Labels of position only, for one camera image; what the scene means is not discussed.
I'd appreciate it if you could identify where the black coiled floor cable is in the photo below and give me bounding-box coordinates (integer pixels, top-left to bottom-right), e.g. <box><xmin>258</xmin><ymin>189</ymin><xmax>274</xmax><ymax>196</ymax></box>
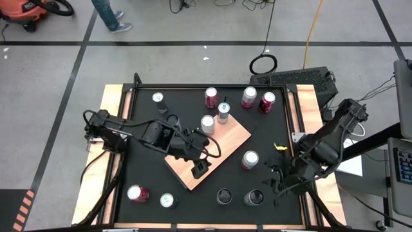
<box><xmin>249</xmin><ymin>0</ymin><xmax>278</xmax><ymax>75</ymax></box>

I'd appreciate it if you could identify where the yellow extension cable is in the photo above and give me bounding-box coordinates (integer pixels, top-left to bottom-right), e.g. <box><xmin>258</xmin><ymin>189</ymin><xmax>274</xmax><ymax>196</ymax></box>
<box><xmin>302</xmin><ymin>0</ymin><xmax>324</xmax><ymax>70</ymax></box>

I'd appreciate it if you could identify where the white paper sheet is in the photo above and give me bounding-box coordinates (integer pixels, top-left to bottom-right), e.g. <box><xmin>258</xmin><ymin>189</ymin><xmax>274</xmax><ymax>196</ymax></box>
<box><xmin>334</xmin><ymin>138</ymin><xmax>364</xmax><ymax>177</ymax></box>

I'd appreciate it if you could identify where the grey monitor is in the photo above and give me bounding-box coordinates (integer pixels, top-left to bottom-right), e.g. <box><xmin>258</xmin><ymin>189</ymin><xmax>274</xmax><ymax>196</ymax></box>
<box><xmin>393</xmin><ymin>59</ymin><xmax>412</xmax><ymax>139</ymax></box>

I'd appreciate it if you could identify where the white cable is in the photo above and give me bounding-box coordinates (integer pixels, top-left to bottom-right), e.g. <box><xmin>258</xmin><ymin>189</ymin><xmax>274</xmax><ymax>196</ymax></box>
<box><xmin>350</xmin><ymin>124</ymin><xmax>367</xmax><ymax>138</ymax></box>

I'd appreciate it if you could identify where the grey computer cart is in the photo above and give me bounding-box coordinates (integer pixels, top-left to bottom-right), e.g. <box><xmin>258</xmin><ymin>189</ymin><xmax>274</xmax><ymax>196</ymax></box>
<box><xmin>334</xmin><ymin>137</ymin><xmax>412</xmax><ymax>220</ymax></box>

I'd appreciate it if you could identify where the blue silver Red Bull can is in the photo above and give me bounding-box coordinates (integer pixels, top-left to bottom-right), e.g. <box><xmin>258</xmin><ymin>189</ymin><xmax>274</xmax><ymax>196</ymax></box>
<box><xmin>216</xmin><ymin>102</ymin><xmax>231</xmax><ymax>125</ymax></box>

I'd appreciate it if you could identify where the orange shop vacuum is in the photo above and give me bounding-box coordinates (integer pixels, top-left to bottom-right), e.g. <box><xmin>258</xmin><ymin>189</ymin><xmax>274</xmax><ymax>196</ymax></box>
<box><xmin>0</xmin><ymin>0</ymin><xmax>75</xmax><ymax>33</ymax></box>

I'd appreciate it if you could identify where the black perforated computer case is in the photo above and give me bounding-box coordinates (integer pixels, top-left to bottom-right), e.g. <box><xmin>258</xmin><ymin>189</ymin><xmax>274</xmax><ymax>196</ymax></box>
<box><xmin>249</xmin><ymin>66</ymin><xmax>339</xmax><ymax>104</ymax></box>

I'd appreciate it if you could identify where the red Coca-Cola can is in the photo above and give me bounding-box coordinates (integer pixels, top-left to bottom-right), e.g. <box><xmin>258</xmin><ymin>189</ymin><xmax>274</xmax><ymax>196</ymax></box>
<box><xmin>204</xmin><ymin>86</ymin><xmax>219</xmax><ymax>110</ymax></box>
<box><xmin>126</xmin><ymin>184</ymin><xmax>151</xmax><ymax>204</ymax></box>
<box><xmin>257</xmin><ymin>92</ymin><xmax>277</xmax><ymax>114</ymax></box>

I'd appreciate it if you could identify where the person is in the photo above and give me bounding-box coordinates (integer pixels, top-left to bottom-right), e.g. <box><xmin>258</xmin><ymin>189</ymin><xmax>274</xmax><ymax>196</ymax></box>
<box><xmin>91</xmin><ymin>0</ymin><xmax>133</xmax><ymax>34</ymax></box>

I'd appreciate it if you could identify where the white pink Spindrift can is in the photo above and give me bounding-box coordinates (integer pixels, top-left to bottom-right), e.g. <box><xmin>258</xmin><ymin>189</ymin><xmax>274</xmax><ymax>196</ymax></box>
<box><xmin>200</xmin><ymin>114</ymin><xmax>216</xmax><ymax>136</ymax></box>
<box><xmin>240</xmin><ymin>150</ymin><xmax>260</xmax><ymax>171</ymax></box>
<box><xmin>241</xmin><ymin>86</ymin><xmax>258</xmax><ymax>109</ymax></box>

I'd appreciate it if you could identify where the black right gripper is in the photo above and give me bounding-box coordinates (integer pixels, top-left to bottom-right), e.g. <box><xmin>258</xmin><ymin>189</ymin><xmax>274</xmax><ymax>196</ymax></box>
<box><xmin>262</xmin><ymin>150</ymin><xmax>308</xmax><ymax>196</ymax></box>

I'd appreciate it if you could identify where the wooden shelf with black frame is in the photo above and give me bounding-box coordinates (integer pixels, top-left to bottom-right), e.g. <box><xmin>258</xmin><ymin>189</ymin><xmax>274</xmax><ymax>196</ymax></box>
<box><xmin>164</xmin><ymin>95</ymin><xmax>258</xmax><ymax>191</ymax></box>

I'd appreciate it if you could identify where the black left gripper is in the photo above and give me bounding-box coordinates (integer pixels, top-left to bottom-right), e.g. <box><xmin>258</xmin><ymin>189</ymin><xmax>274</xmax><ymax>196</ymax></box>
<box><xmin>173</xmin><ymin>128</ymin><xmax>213</xmax><ymax>180</ymax></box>

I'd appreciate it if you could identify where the black keyboard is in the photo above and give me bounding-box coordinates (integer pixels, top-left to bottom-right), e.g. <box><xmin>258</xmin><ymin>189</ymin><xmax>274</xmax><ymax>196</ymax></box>
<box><xmin>393</xmin><ymin>147</ymin><xmax>412</xmax><ymax>185</ymax></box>

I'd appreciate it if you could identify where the black mat with orange stripes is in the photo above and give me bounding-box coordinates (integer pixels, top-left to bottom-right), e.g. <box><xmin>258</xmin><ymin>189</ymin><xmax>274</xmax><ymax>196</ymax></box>
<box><xmin>0</xmin><ymin>188</ymin><xmax>36</xmax><ymax>232</ymax></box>

